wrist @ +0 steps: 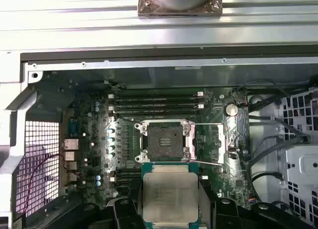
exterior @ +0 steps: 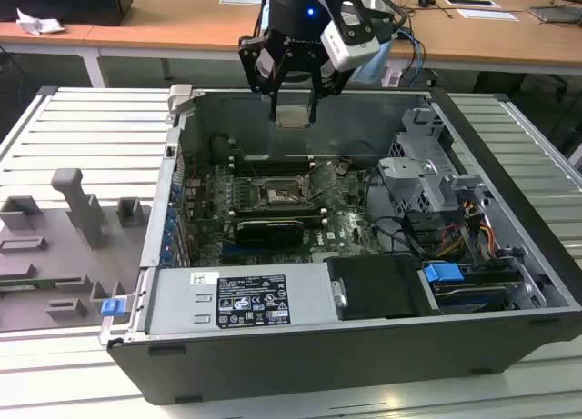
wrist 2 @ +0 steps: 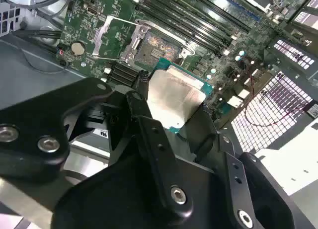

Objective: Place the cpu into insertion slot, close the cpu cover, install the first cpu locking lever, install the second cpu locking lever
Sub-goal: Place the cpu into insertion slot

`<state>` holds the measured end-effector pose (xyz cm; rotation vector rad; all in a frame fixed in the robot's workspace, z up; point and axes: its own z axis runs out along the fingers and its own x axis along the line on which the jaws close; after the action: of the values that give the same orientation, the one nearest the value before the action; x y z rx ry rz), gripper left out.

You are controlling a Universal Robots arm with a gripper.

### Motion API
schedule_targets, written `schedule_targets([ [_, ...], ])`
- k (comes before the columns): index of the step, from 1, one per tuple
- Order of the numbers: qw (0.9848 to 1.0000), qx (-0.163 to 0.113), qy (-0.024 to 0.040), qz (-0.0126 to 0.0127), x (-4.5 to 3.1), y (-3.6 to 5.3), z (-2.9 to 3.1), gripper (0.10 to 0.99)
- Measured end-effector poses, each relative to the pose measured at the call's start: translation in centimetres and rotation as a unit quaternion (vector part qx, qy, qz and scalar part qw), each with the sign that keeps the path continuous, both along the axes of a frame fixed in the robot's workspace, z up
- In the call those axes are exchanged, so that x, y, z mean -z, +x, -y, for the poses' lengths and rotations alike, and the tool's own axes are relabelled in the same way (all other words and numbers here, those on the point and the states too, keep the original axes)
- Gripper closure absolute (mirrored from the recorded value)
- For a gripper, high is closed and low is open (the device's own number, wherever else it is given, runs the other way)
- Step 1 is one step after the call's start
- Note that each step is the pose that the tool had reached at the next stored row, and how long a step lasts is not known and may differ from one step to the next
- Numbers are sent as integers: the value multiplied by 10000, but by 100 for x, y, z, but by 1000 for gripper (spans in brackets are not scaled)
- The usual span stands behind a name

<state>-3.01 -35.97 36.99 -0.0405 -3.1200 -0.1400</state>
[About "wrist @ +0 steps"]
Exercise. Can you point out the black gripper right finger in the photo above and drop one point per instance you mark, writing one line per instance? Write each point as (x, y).
(218, 216)

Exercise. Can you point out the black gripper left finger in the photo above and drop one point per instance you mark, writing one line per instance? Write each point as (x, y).
(124, 214)

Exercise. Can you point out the silver CPU green edge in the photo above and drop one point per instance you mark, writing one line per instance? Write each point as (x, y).
(170, 189)

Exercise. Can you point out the black RAM slot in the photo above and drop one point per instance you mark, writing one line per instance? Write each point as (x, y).
(128, 172)
(128, 179)
(154, 93)
(154, 112)
(154, 99)
(154, 106)

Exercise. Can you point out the CPU socket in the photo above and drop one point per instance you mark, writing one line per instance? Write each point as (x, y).
(165, 139)

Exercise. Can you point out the green motherboard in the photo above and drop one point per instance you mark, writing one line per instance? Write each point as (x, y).
(213, 179)

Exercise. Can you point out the silver ethernet port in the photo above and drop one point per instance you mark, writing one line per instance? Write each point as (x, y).
(70, 144)

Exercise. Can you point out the metal disk cage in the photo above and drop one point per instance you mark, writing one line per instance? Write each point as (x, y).
(298, 164)

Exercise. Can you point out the blue serial port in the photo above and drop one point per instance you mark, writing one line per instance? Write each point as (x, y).
(73, 128)

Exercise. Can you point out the round coin battery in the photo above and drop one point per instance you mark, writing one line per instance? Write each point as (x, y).
(231, 110)

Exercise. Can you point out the black PC case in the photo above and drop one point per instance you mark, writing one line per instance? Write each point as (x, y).
(149, 72)

